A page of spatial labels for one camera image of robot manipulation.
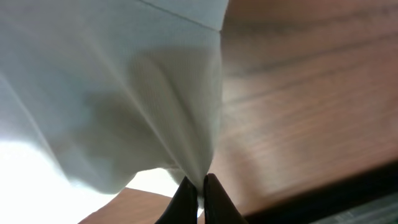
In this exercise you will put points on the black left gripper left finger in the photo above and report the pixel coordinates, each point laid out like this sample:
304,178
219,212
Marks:
183,206

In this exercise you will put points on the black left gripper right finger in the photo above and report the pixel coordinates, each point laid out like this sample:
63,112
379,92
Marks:
219,209

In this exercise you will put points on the white printed t-shirt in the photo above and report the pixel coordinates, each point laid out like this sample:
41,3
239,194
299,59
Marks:
93,92

